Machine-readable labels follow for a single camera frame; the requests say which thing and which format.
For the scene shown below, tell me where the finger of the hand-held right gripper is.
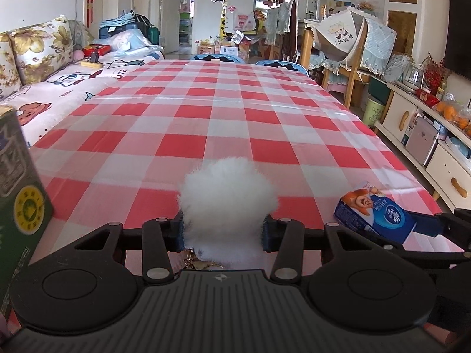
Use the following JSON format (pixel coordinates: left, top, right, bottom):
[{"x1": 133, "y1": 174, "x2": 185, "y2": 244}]
[
  {"x1": 381, "y1": 241, "x2": 471, "y2": 269},
  {"x1": 414, "y1": 208, "x2": 471, "y2": 239}
]

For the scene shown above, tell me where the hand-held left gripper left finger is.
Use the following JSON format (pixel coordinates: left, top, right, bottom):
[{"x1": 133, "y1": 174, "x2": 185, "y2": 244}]
[{"x1": 72, "y1": 211, "x2": 185, "y2": 284}]

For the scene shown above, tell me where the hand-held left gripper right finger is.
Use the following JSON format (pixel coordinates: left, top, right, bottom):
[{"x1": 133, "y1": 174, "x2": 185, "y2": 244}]
[{"x1": 261, "y1": 213, "x2": 374, "y2": 284}]

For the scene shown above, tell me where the white fluffy pompom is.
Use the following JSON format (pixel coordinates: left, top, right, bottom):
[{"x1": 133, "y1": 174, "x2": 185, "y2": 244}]
[{"x1": 177, "y1": 156, "x2": 279, "y2": 271}]

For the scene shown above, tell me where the blue tissue pack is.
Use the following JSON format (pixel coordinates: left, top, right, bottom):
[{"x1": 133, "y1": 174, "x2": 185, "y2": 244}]
[{"x1": 334, "y1": 181, "x2": 418, "y2": 245}]

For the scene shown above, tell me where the grey metal case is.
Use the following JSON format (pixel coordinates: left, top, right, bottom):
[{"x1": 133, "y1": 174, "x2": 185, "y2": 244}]
[{"x1": 405, "y1": 116, "x2": 441, "y2": 168}]

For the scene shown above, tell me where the bag of oranges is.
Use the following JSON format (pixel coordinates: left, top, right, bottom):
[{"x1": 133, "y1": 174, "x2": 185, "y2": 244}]
[{"x1": 434, "y1": 99, "x2": 470, "y2": 129}]

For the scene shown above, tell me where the cream tv cabinet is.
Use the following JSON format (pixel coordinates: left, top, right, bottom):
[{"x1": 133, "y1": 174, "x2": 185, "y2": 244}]
[{"x1": 374, "y1": 81, "x2": 471, "y2": 212}]

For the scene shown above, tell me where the red checkered tablecloth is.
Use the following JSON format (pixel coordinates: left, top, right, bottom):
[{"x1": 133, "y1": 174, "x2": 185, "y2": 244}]
[{"x1": 0, "y1": 59, "x2": 468, "y2": 342}]

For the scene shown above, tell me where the red box on cabinet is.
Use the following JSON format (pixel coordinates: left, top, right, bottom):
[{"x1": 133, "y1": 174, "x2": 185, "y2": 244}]
[{"x1": 416, "y1": 88, "x2": 441, "y2": 107}]

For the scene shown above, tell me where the green trash bin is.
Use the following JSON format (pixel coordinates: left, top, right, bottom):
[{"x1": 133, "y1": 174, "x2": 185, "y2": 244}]
[{"x1": 364, "y1": 96, "x2": 387, "y2": 129}]

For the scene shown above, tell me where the glass kettle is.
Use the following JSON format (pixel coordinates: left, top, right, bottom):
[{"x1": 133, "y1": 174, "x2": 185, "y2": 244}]
[{"x1": 405, "y1": 62, "x2": 426, "y2": 89}]

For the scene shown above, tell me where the red berry branch decoration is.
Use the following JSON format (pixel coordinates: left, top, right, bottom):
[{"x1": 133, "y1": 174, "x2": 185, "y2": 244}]
[{"x1": 423, "y1": 57, "x2": 452, "y2": 89}]

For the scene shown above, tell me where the pale quilted appliance cover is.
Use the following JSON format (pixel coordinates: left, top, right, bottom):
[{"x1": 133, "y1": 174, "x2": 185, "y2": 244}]
[{"x1": 384, "y1": 54, "x2": 411, "y2": 82}]

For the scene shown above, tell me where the light wooden chair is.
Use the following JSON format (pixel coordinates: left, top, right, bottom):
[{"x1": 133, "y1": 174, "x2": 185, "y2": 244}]
[{"x1": 322, "y1": 59, "x2": 371, "y2": 110}]

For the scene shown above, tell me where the blue plastic stool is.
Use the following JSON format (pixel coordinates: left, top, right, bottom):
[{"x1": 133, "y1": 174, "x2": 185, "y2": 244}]
[
  {"x1": 191, "y1": 54, "x2": 246, "y2": 64},
  {"x1": 255, "y1": 59, "x2": 308, "y2": 76}
]

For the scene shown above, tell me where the pale blue quilted chair cover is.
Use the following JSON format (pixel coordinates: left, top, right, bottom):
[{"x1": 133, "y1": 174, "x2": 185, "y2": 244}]
[{"x1": 361, "y1": 16, "x2": 398, "y2": 78}]

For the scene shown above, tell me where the black television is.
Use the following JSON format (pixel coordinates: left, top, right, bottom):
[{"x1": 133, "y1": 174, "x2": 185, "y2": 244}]
[{"x1": 443, "y1": 0, "x2": 471, "y2": 78}]

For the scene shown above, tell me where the pile of blue bedding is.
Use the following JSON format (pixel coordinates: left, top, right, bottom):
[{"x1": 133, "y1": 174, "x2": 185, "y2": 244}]
[{"x1": 99, "y1": 16, "x2": 165, "y2": 54}]

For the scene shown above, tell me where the red flat box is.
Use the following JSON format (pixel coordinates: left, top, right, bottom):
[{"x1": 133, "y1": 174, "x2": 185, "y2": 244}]
[{"x1": 83, "y1": 44, "x2": 111, "y2": 57}]

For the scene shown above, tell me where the plastic drawer storage unit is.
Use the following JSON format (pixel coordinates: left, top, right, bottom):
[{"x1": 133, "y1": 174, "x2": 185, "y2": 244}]
[{"x1": 179, "y1": 12, "x2": 193, "y2": 47}]

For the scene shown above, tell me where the white folding food cover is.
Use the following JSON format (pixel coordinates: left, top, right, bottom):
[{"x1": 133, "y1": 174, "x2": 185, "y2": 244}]
[{"x1": 316, "y1": 7, "x2": 367, "y2": 61}]

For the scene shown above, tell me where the hanging white plastic bag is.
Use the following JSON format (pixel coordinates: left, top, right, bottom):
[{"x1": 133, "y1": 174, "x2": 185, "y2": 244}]
[{"x1": 234, "y1": 13, "x2": 257, "y2": 32}]

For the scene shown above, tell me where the black bag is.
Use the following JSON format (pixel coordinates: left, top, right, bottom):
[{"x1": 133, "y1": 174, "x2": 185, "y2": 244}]
[{"x1": 130, "y1": 14, "x2": 152, "y2": 30}]

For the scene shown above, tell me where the grey floral cushion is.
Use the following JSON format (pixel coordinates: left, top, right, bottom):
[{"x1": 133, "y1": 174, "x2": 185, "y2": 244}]
[{"x1": 70, "y1": 20, "x2": 93, "y2": 51}]

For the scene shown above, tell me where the white door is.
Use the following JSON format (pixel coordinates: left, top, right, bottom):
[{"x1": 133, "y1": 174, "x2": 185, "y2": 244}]
[{"x1": 162, "y1": 0, "x2": 183, "y2": 47}]

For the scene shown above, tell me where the yellow floral cushion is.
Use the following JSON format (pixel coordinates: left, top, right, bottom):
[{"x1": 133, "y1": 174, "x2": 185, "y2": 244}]
[
  {"x1": 9, "y1": 16, "x2": 74, "y2": 85},
  {"x1": 0, "y1": 31, "x2": 23, "y2": 101}
]

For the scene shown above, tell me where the giraffe height chart sticker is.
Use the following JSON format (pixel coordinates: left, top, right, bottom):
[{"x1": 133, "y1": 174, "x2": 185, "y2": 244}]
[{"x1": 220, "y1": 0, "x2": 231, "y2": 42}]

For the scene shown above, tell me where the black cable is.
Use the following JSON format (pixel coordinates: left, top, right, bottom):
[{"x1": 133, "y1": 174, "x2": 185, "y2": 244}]
[{"x1": 105, "y1": 58, "x2": 145, "y2": 69}]

